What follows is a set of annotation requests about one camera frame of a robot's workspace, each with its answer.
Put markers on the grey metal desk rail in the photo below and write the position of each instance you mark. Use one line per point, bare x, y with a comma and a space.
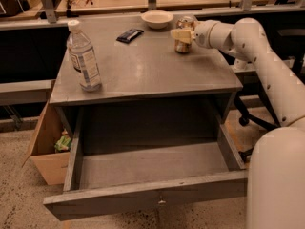
25, 92

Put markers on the orange soda can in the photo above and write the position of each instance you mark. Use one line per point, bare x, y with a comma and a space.
183, 44

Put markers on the open grey top drawer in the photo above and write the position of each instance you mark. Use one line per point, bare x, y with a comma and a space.
106, 184

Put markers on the clear plastic water bottle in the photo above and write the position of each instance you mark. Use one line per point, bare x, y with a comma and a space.
83, 58

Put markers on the black office chair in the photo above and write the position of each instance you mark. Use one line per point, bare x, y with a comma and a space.
251, 115

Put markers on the grey wooden cabinet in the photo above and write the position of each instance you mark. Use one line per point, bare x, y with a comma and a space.
146, 67

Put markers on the dark snack bar wrapper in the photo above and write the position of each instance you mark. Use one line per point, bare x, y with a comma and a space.
128, 36

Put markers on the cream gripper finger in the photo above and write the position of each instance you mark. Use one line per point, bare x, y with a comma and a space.
185, 35

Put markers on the green snack bag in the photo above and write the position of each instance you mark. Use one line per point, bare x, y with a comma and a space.
63, 144

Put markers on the cardboard box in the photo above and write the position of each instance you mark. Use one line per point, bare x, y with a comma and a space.
41, 151

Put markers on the wooden background desk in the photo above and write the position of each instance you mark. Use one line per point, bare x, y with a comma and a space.
53, 10

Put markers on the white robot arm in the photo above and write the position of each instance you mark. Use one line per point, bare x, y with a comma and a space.
276, 177

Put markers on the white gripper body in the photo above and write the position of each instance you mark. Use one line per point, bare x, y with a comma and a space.
202, 35

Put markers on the white ceramic bowl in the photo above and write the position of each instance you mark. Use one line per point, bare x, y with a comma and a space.
157, 19

